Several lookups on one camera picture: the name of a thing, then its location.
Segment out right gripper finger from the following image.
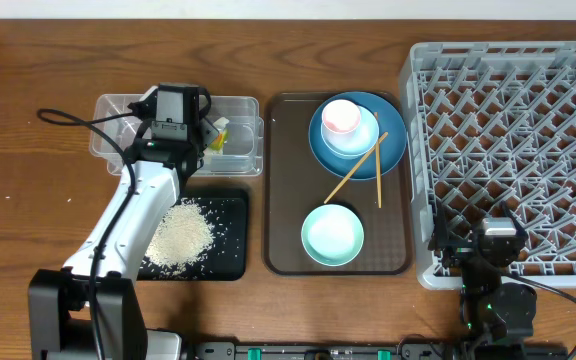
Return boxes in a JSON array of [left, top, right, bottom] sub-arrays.
[[500, 201, 528, 238], [434, 202, 449, 240]]

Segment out white tissue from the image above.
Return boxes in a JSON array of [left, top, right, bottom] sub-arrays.
[[203, 117, 230, 165]]

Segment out wooden chopstick diagonal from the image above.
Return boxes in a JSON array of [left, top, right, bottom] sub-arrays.
[[324, 132, 389, 204]]

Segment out pile of white rice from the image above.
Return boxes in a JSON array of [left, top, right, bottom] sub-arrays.
[[140, 197, 233, 280]]

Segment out mint green bowl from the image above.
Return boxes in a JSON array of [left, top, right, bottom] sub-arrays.
[[301, 204, 365, 267]]

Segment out yellow green snack wrapper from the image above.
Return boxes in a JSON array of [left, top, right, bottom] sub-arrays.
[[209, 129, 229, 152]]

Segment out wooden chopstick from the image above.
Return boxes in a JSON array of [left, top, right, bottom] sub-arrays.
[[373, 112, 382, 209]]

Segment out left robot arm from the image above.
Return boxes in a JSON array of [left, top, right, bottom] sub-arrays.
[[28, 83, 219, 359]]

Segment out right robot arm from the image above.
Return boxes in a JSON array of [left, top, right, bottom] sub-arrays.
[[428, 201, 537, 359]]

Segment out clear plastic waste bin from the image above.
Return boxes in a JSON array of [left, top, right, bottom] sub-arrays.
[[89, 94, 264, 177]]

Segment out grey dishwasher rack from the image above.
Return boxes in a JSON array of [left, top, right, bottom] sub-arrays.
[[399, 41, 576, 290]]

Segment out brown serving tray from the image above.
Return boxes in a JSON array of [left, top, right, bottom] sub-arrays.
[[262, 92, 414, 276]]

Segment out dark blue plate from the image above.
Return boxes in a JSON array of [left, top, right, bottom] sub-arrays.
[[308, 91, 407, 178]]

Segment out light blue bowl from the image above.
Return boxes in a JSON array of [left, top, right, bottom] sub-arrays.
[[321, 106, 380, 159]]

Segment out black plastic tray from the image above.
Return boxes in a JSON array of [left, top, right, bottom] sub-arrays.
[[138, 188, 249, 281]]

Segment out pink cup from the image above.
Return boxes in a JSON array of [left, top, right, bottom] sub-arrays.
[[322, 99, 361, 134]]

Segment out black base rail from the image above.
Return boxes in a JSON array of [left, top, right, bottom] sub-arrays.
[[180, 340, 568, 360]]

